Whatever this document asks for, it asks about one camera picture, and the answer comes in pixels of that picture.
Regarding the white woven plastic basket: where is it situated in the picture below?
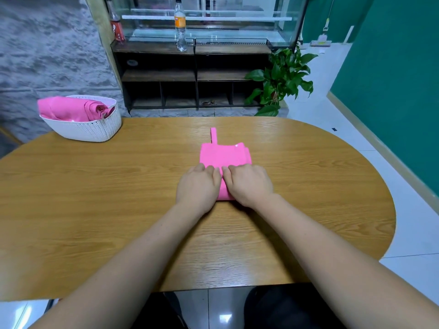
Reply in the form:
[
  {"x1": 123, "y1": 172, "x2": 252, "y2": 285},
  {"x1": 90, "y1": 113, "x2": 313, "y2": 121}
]
[{"x1": 39, "y1": 94, "x2": 123, "y2": 143}]

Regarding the dark wooden shelf cabinet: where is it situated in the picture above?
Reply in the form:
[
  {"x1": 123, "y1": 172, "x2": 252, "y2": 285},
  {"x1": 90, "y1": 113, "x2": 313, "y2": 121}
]
[{"x1": 112, "y1": 40, "x2": 289, "y2": 111}]

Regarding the clear bottle with orange label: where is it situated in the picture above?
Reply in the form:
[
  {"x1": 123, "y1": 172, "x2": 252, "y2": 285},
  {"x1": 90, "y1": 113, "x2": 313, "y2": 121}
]
[{"x1": 173, "y1": 0, "x2": 188, "y2": 53}]

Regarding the red label cola bottle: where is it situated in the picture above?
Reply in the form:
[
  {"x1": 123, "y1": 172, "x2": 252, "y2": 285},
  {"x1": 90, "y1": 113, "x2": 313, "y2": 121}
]
[{"x1": 108, "y1": 0, "x2": 126, "y2": 43}]

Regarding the person's right hand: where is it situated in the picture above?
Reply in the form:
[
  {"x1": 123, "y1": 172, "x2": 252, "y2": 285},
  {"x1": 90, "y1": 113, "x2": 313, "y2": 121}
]
[{"x1": 222, "y1": 163, "x2": 275, "y2": 211}]

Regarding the person's left hand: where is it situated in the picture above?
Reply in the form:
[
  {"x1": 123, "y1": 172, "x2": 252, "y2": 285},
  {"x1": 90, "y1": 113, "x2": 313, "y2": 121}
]
[{"x1": 176, "y1": 163, "x2": 223, "y2": 217}]

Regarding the pink towel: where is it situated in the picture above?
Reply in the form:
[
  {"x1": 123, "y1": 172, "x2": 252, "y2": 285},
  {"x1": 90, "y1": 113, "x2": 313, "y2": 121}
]
[{"x1": 37, "y1": 96, "x2": 118, "y2": 122}]

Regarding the person's left forearm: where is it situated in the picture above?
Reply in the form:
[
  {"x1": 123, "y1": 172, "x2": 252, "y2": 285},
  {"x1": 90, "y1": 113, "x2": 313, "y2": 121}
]
[{"x1": 31, "y1": 202, "x2": 207, "y2": 329}]

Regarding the green potted plant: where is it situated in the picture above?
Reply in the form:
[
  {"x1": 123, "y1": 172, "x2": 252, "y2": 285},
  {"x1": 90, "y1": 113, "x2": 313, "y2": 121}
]
[{"x1": 244, "y1": 46, "x2": 318, "y2": 118}]

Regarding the pile of pink cloths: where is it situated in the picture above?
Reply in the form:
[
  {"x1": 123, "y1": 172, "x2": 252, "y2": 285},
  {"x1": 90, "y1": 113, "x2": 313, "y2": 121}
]
[{"x1": 199, "y1": 127, "x2": 253, "y2": 202}]

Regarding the glass display case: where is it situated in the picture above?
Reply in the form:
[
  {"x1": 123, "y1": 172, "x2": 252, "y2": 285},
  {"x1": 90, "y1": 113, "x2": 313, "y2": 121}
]
[{"x1": 106, "y1": 0, "x2": 310, "y2": 48}]

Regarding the white mop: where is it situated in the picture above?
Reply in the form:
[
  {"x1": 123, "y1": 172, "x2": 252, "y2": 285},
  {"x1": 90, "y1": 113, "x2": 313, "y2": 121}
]
[{"x1": 309, "y1": 18, "x2": 333, "y2": 48}]

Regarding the person's right forearm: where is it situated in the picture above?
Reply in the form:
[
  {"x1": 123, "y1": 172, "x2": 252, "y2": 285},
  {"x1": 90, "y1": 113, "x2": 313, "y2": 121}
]
[{"x1": 254, "y1": 195, "x2": 439, "y2": 329}]

